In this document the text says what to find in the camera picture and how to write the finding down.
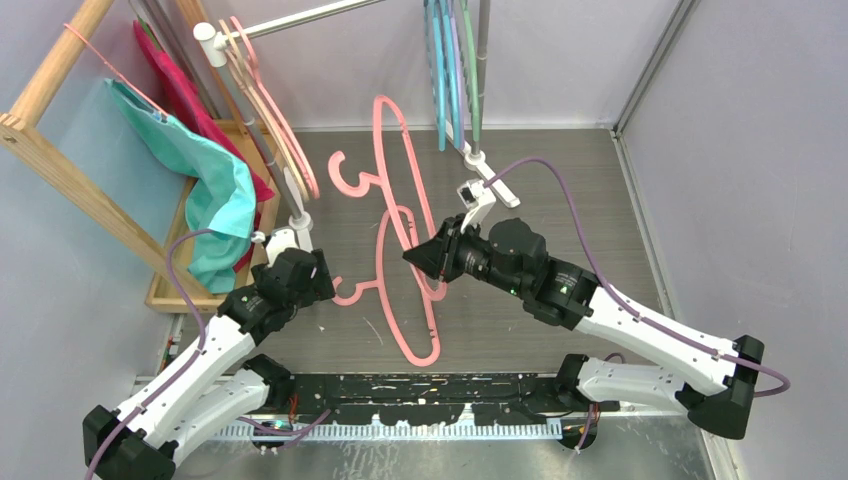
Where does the green wire hanger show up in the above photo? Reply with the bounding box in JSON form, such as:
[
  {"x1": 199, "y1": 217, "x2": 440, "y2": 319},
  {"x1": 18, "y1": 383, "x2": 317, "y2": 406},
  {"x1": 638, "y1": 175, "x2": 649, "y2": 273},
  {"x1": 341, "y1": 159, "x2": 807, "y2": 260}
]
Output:
[{"x1": 459, "y1": 0, "x2": 481, "y2": 143}]

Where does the magenta cloth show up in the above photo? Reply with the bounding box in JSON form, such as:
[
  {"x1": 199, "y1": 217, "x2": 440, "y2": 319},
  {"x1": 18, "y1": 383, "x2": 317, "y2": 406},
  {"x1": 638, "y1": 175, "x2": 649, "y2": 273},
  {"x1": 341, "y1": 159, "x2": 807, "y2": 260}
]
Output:
[{"x1": 133, "y1": 20, "x2": 274, "y2": 273}]

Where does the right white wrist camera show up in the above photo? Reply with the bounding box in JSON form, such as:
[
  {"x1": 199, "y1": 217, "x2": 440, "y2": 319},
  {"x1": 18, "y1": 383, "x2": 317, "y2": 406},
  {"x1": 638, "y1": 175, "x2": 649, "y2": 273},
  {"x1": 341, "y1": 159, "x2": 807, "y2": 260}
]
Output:
[{"x1": 457, "y1": 179, "x2": 497, "y2": 232}]

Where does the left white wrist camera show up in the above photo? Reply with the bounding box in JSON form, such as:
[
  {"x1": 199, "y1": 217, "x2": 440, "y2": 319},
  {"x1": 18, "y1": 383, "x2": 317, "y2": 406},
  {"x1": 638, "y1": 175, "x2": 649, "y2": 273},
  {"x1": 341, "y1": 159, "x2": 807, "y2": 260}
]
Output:
[{"x1": 250, "y1": 227, "x2": 298, "y2": 266}]

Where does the light blue wire hanger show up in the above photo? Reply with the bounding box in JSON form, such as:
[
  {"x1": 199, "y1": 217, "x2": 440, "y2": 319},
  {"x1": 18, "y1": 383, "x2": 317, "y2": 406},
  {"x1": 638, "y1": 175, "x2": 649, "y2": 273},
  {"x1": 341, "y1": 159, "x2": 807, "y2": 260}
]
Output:
[{"x1": 436, "y1": 1, "x2": 464, "y2": 149}]

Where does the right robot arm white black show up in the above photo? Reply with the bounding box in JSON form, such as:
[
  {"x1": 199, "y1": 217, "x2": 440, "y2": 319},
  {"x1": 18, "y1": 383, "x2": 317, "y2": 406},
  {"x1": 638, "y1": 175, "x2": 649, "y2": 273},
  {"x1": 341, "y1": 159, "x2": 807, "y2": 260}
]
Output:
[{"x1": 403, "y1": 215, "x2": 764, "y2": 440}]

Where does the purple wire hanger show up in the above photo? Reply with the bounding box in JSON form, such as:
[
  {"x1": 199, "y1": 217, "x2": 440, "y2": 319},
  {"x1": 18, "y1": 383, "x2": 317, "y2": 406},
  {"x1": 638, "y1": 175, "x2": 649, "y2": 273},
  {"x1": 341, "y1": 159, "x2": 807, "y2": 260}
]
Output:
[{"x1": 443, "y1": 1, "x2": 466, "y2": 148}]

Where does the white metal clothes rack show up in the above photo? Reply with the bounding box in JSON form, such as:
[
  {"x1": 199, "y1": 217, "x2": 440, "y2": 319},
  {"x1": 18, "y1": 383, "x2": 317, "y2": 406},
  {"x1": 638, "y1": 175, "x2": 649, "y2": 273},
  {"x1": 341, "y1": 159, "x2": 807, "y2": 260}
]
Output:
[{"x1": 192, "y1": 1, "x2": 520, "y2": 208}]

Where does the pink plastic hanger large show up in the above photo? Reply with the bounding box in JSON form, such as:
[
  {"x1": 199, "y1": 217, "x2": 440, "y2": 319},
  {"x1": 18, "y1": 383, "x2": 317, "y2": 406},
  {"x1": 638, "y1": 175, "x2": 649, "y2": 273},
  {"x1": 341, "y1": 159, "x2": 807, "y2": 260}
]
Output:
[{"x1": 333, "y1": 206, "x2": 447, "y2": 367}]

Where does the wooden frame rack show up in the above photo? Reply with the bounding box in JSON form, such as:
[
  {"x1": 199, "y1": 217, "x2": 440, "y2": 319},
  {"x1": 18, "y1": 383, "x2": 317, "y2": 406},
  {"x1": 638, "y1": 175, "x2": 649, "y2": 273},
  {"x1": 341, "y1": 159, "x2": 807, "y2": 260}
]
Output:
[{"x1": 0, "y1": 0, "x2": 253, "y2": 299}]

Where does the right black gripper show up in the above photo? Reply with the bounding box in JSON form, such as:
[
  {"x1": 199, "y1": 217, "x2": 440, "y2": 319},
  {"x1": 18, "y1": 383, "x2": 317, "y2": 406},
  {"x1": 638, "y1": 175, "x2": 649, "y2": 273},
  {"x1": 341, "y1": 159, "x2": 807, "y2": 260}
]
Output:
[{"x1": 404, "y1": 212, "x2": 527, "y2": 297}]

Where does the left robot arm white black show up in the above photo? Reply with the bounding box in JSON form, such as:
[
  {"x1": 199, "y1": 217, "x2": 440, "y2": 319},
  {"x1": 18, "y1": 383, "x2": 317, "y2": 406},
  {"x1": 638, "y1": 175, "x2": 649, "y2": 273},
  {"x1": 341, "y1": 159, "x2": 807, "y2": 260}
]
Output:
[{"x1": 83, "y1": 247, "x2": 335, "y2": 479}]

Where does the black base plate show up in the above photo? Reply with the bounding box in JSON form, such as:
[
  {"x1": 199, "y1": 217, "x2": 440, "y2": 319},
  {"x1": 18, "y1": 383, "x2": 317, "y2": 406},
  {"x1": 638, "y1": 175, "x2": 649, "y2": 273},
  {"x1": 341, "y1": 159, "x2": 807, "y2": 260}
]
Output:
[{"x1": 252, "y1": 373, "x2": 587, "y2": 427}]

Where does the beige plastic hanger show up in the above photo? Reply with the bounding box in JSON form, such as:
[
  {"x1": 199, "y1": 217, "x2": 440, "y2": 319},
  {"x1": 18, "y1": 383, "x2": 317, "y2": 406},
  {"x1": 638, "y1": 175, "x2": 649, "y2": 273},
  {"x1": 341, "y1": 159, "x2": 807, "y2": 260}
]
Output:
[{"x1": 217, "y1": 18, "x2": 313, "y2": 203}]

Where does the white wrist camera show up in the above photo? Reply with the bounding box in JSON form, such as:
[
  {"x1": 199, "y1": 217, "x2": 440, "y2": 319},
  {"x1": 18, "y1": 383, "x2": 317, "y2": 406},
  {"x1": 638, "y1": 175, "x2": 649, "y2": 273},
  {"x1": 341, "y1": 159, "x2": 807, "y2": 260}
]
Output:
[
  {"x1": 250, "y1": 227, "x2": 298, "y2": 266},
  {"x1": 457, "y1": 179, "x2": 497, "y2": 232}
]

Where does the teal cloth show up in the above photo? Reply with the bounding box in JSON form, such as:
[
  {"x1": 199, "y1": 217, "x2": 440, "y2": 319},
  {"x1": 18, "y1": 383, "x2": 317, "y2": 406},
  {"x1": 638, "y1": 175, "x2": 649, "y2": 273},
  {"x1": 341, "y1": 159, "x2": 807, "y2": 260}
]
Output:
[{"x1": 105, "y1": 79, "x2": 257, "y2": 294}]

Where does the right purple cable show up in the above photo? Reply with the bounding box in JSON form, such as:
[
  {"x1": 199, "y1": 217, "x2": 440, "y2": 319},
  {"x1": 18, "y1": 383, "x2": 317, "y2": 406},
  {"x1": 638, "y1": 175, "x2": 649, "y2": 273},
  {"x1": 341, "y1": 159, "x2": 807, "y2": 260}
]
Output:
[{"x1": 482, "y1": 156, "x2": 792, "y2": 454}]

